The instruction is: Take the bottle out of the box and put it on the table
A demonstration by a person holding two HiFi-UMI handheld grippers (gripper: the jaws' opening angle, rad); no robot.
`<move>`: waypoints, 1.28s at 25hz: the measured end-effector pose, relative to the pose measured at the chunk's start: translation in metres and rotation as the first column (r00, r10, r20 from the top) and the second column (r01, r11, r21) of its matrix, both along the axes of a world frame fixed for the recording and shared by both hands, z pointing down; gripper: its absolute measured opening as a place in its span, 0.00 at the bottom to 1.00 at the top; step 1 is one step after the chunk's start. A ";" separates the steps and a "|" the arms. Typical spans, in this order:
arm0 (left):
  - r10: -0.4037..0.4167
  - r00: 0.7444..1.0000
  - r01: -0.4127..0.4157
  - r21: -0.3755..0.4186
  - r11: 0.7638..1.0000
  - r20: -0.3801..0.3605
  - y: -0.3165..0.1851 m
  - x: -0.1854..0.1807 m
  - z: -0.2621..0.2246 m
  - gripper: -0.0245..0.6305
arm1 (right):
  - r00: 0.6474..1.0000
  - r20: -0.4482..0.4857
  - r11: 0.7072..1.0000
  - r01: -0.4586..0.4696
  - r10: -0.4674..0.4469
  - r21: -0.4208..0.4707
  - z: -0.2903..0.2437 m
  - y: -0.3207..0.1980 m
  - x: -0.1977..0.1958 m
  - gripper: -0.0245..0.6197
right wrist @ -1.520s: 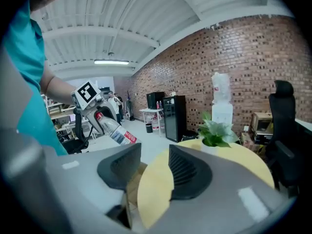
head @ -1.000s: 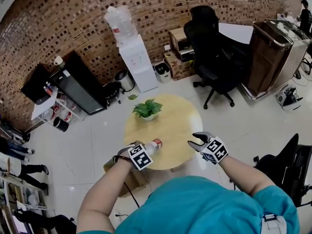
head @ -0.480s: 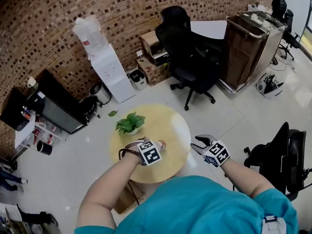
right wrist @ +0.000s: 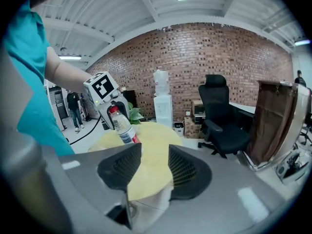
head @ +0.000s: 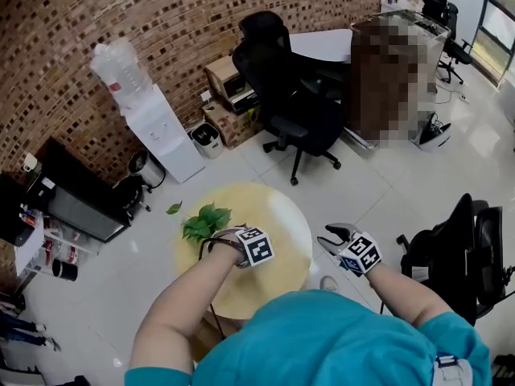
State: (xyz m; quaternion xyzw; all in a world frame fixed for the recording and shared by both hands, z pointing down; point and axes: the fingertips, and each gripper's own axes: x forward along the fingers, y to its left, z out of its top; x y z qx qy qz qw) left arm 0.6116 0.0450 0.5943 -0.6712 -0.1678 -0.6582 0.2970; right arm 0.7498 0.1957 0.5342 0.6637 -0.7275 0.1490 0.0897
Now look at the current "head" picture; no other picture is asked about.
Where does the white shelf rack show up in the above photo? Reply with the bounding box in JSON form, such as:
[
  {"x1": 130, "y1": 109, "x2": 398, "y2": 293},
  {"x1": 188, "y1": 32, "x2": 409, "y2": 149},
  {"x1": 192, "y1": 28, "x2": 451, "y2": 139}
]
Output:
[{"x1": 14, "y1": 207, "x2": 101, "y2": 285}]

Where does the person's shoe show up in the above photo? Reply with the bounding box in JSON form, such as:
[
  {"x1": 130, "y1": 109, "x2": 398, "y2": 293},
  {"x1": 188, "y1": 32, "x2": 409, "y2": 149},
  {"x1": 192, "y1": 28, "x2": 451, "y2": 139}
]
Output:
[{"x1": 319, "y1": 275, "x2": 341, "y2": 294}]

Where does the black mini fridge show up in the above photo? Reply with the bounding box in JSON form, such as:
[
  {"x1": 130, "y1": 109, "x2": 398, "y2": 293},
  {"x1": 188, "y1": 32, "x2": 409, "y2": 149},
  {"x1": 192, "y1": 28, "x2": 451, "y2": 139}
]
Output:
[{"x1": 27, "y1": 137, "x2": 130, "y2": 244}]

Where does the white water dispenser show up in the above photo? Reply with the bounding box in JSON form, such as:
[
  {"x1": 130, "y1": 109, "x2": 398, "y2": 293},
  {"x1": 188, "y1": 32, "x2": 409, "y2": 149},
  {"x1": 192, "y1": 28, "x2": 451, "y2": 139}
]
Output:
[{"x1": 119, "y1": 84, "x2": 207, "y2": 185}]

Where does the black stool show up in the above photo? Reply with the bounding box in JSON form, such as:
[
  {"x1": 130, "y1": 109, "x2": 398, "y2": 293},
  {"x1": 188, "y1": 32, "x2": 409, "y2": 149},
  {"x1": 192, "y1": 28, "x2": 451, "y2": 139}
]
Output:
[{"x1": 112, "y1": 175, "x2": 152, "y2": 221}]

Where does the large clear water jug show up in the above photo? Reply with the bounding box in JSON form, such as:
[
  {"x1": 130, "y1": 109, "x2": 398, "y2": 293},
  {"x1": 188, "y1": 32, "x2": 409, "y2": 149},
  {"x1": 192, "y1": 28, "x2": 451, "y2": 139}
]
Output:
[{"x1": 89, "y1": 38, "x2": 155, "y2": 113}]

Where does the printed cardboard carton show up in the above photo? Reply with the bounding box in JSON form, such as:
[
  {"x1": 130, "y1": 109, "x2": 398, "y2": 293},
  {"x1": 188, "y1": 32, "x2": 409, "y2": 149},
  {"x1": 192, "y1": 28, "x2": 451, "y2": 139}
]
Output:
[{"x1": 202, "y1": 102, "x2": 265, "y2": 150}]

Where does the black cable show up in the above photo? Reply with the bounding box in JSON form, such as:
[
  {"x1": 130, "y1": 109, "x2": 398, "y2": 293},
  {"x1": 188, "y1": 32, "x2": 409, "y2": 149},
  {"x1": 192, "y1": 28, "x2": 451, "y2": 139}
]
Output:
[{"x1": 198, "y1": 227, "x2": 247, "y2": 341}]

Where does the black monitor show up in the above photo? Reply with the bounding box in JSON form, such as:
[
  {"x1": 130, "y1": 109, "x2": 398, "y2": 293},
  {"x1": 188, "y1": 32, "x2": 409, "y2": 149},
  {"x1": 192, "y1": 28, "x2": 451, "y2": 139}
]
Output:
[{"x1": 0, "y1": 173, "x2": 38, "y2": 248}]

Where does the silver trash can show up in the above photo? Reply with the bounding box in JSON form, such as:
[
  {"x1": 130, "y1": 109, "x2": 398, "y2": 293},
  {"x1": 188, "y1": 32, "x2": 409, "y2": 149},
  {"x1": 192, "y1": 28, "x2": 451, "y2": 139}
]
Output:
[{"x1": 128, "y1": 150, "x2": 167, "y2": 189}]

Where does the white trash bin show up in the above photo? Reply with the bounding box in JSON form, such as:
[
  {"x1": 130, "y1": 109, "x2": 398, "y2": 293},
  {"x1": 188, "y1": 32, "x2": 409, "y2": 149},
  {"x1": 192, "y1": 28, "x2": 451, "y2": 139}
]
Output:
[{"x1": 188, "y1": 122, "x2": 226, "y2": 160}]

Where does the black office chair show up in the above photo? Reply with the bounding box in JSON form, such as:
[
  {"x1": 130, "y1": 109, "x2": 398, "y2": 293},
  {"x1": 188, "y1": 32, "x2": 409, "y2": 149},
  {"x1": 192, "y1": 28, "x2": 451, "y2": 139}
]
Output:
[{"x1": 232, "y1": 10, "x2": 352, "y2": 187}]

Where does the white floor device with cables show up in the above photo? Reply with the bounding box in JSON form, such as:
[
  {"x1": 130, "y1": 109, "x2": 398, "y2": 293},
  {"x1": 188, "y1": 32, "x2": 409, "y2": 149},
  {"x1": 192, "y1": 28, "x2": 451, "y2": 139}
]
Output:
[{"x1": 414, "y1": 113, "x2": 453, "y2": 153}]

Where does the white desk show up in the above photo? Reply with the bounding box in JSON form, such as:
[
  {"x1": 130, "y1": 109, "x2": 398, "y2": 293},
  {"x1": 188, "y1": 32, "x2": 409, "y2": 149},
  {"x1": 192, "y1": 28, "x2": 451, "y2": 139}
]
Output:
[{"x1": 289, "y1": 28, "x2": 355, "y2": 64}]

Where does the person's teal shirt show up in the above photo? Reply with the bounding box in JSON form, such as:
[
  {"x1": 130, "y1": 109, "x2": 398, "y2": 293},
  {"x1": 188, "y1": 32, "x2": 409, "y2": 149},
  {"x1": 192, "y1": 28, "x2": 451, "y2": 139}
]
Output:
[{"x1": 124, "y1": 289, "x2": 494, "y2": 386}]

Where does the person's left forearm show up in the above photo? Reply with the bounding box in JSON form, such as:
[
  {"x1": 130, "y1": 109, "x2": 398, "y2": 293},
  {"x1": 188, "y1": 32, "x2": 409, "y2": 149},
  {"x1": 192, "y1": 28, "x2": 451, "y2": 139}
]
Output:
[{"x1": 128, "y1": 249, "x2": 247, "y2": 377}]

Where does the black swivel chair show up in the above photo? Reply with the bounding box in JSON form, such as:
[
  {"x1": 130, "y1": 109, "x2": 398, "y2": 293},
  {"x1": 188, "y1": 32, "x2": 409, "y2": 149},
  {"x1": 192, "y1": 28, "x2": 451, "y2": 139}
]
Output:
[{"x1": 437, "y1": 2, "x2": 474, "y2": 86}]

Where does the brown service cart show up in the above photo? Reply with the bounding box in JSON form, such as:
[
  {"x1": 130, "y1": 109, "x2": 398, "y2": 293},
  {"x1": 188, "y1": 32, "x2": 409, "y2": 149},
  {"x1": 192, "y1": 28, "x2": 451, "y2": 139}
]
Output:
[{"x1": 348, "y1": 9, "x2": 452, "y2": 149}]

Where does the person's right forearm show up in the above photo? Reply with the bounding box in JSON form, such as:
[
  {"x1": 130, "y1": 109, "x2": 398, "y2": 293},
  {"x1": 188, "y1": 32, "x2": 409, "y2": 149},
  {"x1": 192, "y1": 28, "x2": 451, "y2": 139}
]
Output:
[{"x1": 368, "y1": 263, "x2": 455, "y2": 330}]

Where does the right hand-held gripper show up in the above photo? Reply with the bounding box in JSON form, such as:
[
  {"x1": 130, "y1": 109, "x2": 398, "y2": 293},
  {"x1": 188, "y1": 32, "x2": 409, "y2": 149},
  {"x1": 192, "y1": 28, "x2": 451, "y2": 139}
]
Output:
[{"x1": 316, "y1": 222, "x2": 382, "y2": 277}]

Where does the green potted plant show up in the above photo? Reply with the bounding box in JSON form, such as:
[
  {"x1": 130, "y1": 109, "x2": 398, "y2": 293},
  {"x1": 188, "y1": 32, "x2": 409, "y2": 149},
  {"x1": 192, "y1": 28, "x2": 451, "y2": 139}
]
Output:
[{"x1": 165, "y1": 200, "x2": 233, "y2": 241}]

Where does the round wooden table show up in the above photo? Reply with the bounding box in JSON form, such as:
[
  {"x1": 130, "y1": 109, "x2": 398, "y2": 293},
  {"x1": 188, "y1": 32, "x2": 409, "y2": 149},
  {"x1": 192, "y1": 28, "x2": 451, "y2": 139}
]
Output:
[{"x1": 173, "y1": 182, "x2": 314, "y2": 337}]

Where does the window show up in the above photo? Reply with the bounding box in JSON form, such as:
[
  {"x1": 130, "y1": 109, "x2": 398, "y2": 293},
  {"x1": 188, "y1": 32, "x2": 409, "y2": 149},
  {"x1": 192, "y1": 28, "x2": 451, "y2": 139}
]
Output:
[{"x1": 470, "y1": 0, "x2": 515, "y2": 88}]

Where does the black waste bin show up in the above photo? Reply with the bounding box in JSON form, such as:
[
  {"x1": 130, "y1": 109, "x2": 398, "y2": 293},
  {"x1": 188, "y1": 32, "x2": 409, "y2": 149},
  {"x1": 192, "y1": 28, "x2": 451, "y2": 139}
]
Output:
[{"x1": 51, "y1": 258, "x2": 79, "y2": 283}]

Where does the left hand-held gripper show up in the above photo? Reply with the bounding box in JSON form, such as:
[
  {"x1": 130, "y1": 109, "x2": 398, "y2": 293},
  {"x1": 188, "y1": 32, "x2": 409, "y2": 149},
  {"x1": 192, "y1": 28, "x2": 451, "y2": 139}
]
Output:
[{"x1": 234, "y1": 226, "x2": 275, "y2": 269}]

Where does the gray shoulder strap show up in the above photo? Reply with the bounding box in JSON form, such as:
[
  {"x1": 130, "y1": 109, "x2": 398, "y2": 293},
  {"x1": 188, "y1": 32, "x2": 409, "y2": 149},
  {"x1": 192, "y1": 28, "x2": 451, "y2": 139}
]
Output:
[{"x1": 432, "y1": 354, "x2": 476, "y2": 386}]

